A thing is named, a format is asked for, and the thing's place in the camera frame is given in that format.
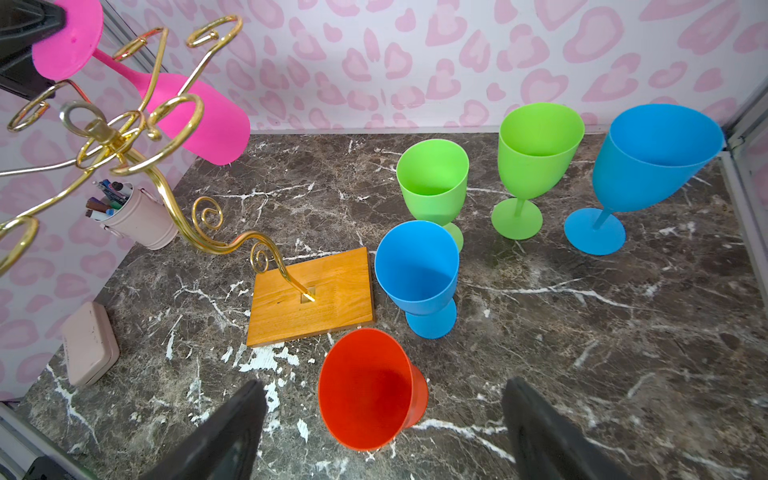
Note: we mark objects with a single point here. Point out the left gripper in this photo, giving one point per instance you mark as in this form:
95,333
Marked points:
24,23

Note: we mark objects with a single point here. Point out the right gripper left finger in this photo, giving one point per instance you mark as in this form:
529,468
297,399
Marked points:
225,445

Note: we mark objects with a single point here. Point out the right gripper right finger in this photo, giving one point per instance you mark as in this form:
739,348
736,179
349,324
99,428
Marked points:
545,444

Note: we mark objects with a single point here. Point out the red wine glass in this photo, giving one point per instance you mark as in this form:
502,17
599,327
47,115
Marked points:
369,390

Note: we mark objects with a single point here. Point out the magenta wine glass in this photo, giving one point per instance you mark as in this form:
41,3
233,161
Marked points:
209,124

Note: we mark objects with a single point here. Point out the blue wine glass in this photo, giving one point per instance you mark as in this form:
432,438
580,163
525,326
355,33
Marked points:
649,153
417,265

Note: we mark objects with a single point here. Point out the green wine glass front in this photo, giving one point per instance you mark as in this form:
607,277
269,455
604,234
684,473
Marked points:
433,177

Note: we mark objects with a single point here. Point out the green wine glass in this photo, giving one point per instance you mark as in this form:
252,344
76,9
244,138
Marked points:
433,177
537,143

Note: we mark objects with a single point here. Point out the blue wine glass front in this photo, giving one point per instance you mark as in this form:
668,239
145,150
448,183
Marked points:
649,153

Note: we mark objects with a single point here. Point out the wooden rack base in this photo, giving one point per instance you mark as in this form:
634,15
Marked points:
339,297

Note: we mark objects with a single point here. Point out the pink sponge block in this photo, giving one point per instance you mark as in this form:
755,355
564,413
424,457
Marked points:
90,345

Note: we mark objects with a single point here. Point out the pink pen holder cup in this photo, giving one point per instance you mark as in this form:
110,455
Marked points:
131,213

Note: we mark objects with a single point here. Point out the gold wire glass rack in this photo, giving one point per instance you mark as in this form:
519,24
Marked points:
110,142

